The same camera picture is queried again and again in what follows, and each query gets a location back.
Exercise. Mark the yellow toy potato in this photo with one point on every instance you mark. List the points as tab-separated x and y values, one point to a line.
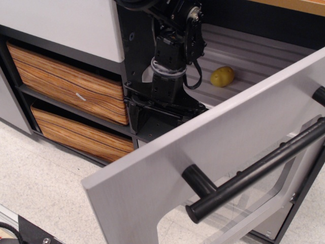
222	76

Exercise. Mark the black oven door handle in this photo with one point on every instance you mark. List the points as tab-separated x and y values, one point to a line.
211	197

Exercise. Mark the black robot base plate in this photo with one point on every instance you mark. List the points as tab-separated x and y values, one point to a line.
34	234

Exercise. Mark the lower wood-pattern storage bin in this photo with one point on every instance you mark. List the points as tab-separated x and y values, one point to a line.
79	133

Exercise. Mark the grey toy kitchen cabinet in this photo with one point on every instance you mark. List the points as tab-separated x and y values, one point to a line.
41	179

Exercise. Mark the wood-pattern storage bin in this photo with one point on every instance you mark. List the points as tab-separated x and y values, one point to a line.
79	133
86	91

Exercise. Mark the grey lower drawer front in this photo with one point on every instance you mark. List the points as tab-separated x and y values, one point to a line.
270	227

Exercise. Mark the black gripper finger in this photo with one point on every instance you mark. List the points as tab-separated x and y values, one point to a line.
137	116

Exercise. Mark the upper wood-pattern storage bin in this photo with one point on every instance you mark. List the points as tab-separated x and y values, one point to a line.
86	91

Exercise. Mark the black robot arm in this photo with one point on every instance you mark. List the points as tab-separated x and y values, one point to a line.
177	33

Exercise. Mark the grey toy oven door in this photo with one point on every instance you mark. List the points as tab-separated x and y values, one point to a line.
131	195

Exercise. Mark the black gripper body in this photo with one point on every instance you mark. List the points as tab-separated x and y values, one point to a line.
164	94

